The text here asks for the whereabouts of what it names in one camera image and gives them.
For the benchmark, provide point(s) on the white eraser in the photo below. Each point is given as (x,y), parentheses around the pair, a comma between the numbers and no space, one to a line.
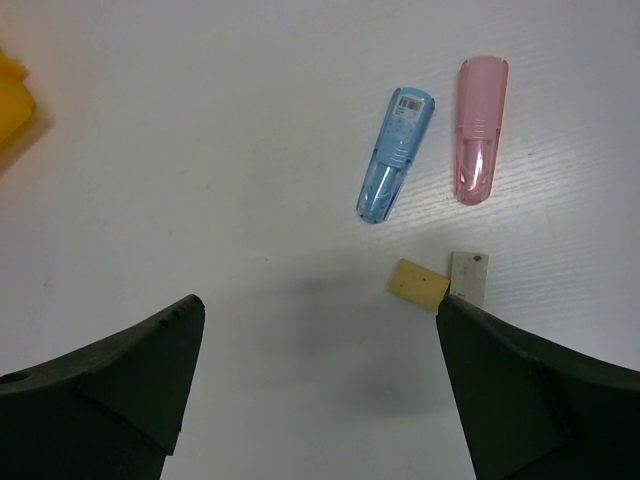
(468,276)

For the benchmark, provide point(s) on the blue correction tape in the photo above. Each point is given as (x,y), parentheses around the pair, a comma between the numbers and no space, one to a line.
(406,120)

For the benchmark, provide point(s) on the yellow eraser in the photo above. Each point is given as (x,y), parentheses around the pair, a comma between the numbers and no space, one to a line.
(418,285)

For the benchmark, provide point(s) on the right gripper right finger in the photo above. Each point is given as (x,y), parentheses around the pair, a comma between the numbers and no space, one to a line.
(534,409)

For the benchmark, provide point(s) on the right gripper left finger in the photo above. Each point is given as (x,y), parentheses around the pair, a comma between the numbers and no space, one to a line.
(110,410)

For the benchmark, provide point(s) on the pink correction tape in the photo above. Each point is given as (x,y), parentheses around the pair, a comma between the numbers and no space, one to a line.
(480,102)

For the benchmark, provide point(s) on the yellow plastic bin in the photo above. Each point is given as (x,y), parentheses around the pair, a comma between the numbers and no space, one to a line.
(17,104)

